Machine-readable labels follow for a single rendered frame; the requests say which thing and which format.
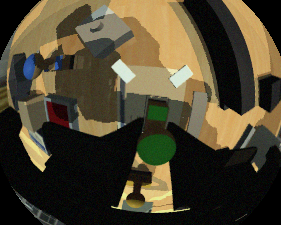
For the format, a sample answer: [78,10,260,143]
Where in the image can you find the white mug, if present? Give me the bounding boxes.
[249,125,281,172]

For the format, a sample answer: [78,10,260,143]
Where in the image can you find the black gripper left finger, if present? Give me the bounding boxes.
[42,117,144,208]

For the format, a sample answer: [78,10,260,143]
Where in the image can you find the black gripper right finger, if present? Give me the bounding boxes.
[167,121,257,212]

